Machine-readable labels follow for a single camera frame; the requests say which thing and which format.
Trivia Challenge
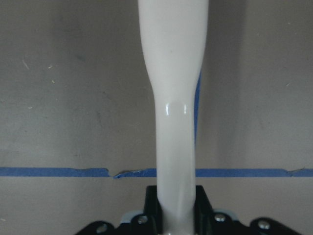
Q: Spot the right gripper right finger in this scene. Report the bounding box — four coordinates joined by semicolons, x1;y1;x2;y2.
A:
194;185;299;235

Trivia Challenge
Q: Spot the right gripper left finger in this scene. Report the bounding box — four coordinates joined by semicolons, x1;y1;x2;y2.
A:
77;186;163;235

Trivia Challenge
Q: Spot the beige hand brush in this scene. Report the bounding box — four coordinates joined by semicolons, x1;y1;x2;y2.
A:
138;0;209;235

